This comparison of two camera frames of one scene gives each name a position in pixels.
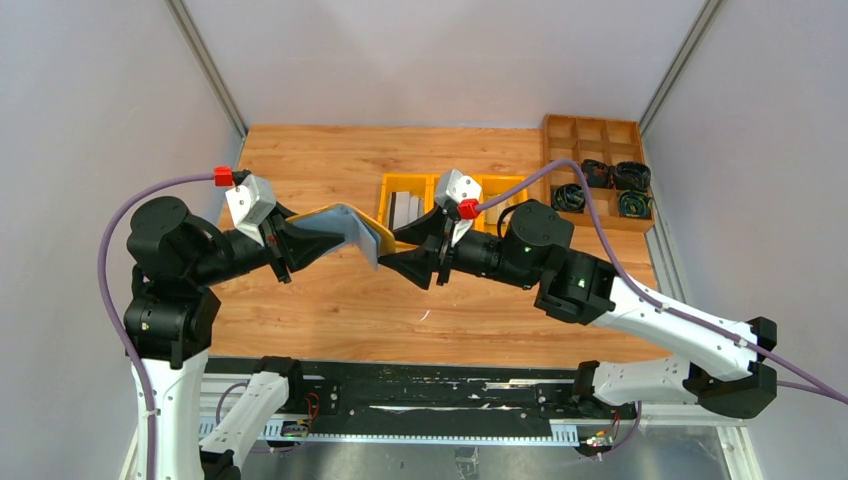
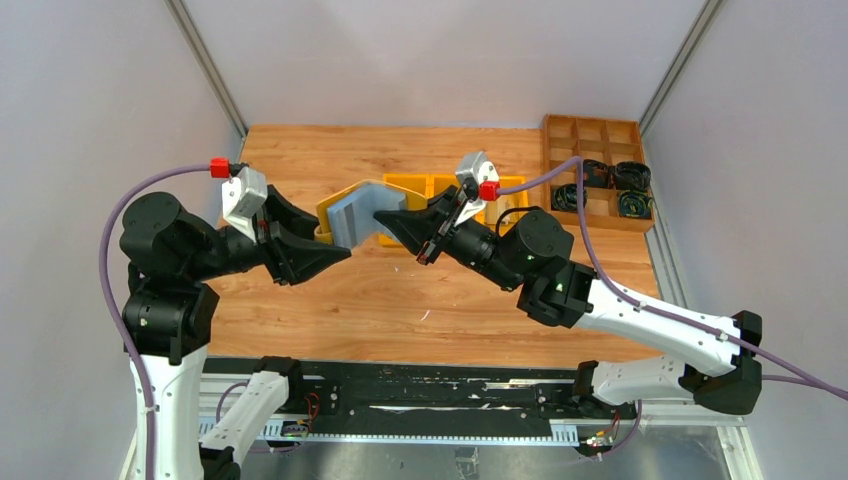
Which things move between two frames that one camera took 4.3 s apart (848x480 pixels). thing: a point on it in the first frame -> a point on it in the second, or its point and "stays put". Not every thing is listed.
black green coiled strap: [634, 203] stays put
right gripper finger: [416, 265] -> [417, 228]
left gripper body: [278, 247] stays put
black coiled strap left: [568, 198] stays put
